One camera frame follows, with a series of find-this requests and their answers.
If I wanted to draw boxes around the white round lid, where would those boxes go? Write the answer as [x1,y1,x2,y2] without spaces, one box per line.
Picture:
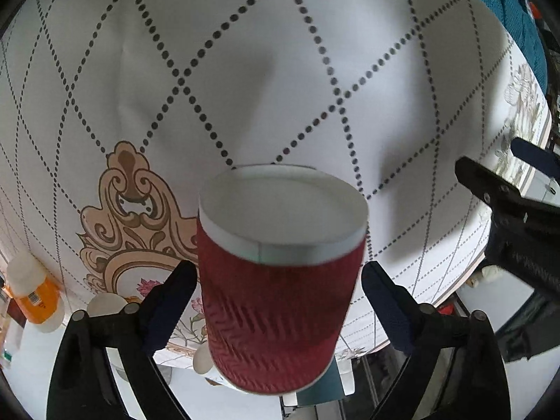
[86,293,128,318]

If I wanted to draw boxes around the white dotted printed cloth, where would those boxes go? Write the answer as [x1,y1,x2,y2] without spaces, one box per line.
[0,0,553,356]

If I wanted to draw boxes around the teal box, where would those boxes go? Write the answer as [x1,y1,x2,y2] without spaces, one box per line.
[296,356,343,408]

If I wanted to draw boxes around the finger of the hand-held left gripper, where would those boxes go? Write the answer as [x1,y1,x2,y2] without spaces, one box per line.
[455,156,524,211]
[511,137,560,175]

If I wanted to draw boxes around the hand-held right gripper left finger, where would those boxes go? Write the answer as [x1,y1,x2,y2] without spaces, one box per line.
[46,260,198,420]

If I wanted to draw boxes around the orange bottle with white cap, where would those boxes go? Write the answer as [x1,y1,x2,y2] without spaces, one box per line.
[6,253,65,334]

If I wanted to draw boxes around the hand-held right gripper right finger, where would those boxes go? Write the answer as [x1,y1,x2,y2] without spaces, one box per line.
[361,260,512,420]

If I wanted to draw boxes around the teal cloth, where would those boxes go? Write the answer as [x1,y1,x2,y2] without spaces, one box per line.
[442,0,550,93]

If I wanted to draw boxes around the red ribbed paper cup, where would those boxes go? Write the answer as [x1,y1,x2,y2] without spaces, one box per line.
[196,164,369,397]

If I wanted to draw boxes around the small white round object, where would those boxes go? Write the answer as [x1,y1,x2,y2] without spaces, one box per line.
[192,345,214,376]

